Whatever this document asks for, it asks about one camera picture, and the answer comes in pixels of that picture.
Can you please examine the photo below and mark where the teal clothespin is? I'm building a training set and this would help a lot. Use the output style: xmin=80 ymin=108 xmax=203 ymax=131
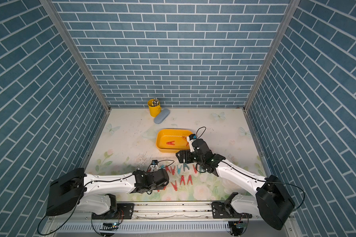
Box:
xmin=183 ymin=163 xmax=190 ymax=172

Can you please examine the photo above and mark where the grey glasses case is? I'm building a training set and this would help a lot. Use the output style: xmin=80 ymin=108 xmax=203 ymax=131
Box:
xmin=154 ymin=109 xmax=170 ymax=124

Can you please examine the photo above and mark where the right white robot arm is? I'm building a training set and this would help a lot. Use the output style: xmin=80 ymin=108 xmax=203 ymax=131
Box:
xmin=176 ymin=139 xmax=295 ymax=230

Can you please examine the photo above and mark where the yellow pen cup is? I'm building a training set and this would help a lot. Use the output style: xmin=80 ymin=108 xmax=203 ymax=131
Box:
xmin=147 ymin=98 xmax=162 ymax=118

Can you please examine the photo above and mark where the yellow storage box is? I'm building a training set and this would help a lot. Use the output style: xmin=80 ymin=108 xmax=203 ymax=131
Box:
xmin=156 ymin=129 xmax=192 ymax=153

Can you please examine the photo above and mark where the light blue clothespin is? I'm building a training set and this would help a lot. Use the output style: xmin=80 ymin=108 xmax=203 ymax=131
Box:
xmin=177 ymin=165 xmax=183 ymax=174

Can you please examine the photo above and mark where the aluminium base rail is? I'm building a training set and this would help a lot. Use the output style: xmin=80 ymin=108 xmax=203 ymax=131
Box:
xmin=38 ymin=201 xmax=302 ymax=237

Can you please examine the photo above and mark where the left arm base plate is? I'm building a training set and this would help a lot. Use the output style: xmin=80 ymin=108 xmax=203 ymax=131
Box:
xmin=92 ymin=203 xmax=134 ymax=220

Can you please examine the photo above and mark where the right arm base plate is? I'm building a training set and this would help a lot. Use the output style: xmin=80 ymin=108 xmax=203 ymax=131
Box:
xmin=211 ymin=201 xmax=253 ymax=219

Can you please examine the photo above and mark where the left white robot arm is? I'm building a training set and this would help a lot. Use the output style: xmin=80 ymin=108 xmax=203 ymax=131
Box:
xmin=45 ymin=168 xmax=169 ymax=216

